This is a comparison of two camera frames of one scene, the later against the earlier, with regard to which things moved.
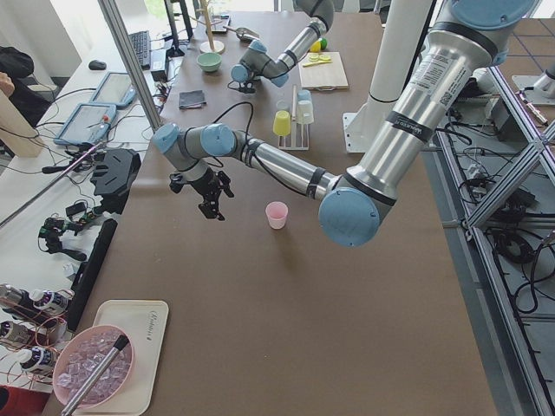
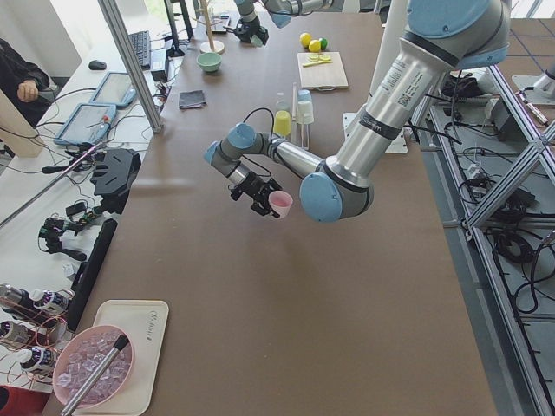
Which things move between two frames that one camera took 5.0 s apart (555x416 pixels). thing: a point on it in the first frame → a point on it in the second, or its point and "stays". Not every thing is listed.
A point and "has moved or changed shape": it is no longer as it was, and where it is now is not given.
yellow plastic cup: [282, 123] stays
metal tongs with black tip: [89, 381] stays
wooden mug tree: [210, 46] stays
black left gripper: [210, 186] → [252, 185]
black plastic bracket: [114, 176] stays
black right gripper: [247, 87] → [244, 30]
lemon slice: [315, 57] stays
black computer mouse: [97, 65] stays
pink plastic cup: [277, 213] has moved or changed shape
